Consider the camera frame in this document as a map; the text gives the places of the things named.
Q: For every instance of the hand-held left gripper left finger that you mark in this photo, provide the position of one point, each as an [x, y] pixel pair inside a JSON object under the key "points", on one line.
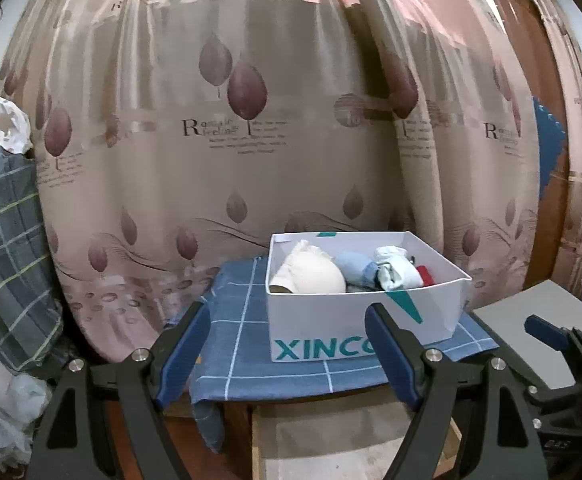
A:
{"points": [[183, 355]]}

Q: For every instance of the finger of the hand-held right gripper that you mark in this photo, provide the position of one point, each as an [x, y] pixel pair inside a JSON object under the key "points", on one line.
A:
{"points": [[546, 332]]}

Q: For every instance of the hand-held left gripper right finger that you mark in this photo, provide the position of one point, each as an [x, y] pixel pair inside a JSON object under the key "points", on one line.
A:
{"points": [[391, 355]]}

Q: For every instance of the white shoe box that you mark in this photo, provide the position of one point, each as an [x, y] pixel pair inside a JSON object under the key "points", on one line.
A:
{"points": [[331, 325]]}

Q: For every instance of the white mint underwear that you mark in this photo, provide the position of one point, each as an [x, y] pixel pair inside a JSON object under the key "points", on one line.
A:
{"points": [[396, 272]]}

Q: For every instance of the red underwear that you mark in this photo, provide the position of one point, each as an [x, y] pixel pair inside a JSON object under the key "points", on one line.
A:
{"points": [[424, 275]]}

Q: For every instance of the white bra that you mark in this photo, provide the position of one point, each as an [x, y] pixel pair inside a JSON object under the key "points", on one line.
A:
{"points": [[311, 275]]}

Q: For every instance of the grey mattress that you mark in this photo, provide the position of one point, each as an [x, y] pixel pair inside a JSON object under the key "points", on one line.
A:
{"points": [[511, 355]]}

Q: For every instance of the blue checked cloth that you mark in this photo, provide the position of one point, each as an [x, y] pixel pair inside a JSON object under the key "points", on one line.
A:
{"points": [[241, 350]]}

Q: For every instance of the wooden door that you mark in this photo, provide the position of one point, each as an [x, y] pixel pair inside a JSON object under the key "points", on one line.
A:
{"points": [[551, 240]]}

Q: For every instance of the wooden nightstand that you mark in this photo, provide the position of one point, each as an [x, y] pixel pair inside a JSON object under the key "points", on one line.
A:
{"points": [[236, 440]]}

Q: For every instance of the leaf print beige curtain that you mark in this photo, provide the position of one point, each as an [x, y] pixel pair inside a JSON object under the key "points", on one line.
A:
{"points": [[471, 185], [171, 185]]}

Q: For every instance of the translucent white plastic bag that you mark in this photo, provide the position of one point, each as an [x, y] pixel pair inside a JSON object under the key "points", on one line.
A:
{"points": [[6, 410]]}

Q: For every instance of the blue foam mat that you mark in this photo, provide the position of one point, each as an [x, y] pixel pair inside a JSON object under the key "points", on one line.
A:
{"points": [[548, 145]]}

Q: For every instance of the grey plaid bedding bundle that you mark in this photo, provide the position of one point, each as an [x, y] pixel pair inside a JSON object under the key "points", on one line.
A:
{"points": [[6, 260]]}

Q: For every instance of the white crumpled cloth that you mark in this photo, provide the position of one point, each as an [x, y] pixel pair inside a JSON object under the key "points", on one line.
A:
{"points": [[1, 125]]}

